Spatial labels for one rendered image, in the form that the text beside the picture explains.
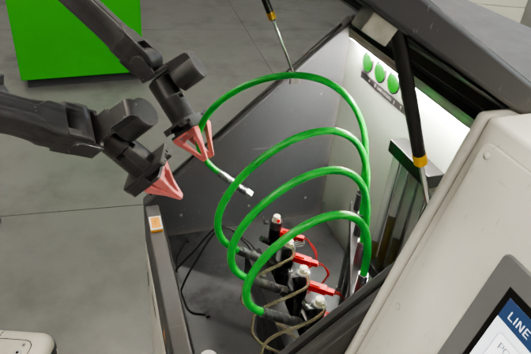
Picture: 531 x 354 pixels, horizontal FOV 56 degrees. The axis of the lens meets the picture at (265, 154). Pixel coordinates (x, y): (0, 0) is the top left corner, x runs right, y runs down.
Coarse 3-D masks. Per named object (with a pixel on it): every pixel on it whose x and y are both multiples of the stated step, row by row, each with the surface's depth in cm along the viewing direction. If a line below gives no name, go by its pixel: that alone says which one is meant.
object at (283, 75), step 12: (288, 72) 100; (300, 72) 99; (252, 84) 101; (324, 84) 100; (336, 84) 100; (228, 96) 103; (348, 96) 101; (216, 108) 105; (204, 120) 106; (360, 120) 103; (360, 132) 105; (216, 168) 113; (360, 192) 113
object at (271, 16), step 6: (264, 0) 115; (264, 6) 116; (270, 6) 116; (270, 12) 117; (270, 18) 118; (276, 24) 119; (276, 30) 120; (282, 42) 122; (282, 48) 123; (288, 60) 125
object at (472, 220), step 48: (480, 144) 61; (528, 144) 55; (480, 192) 60; (528, 192) 54; (432, 240) 66; (480, 240) 59; (528, 240) 54; (384, 288) 74; (432, 288) 65; (480, 288) 58; (384, 336) 73; (432, 336) 64
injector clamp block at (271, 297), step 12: (252, 264) 115; (264, 276) 112; (276, 276) 119; (252, 288) 116; (288, 288) 111; (264, 300) 108; (288, 300) 111; (288, 312) 104; (264, 324) 110; (276, 324) 101; (264, 336) 111; (288, 336) 99; (264, 348) 112; (276, 348) 103
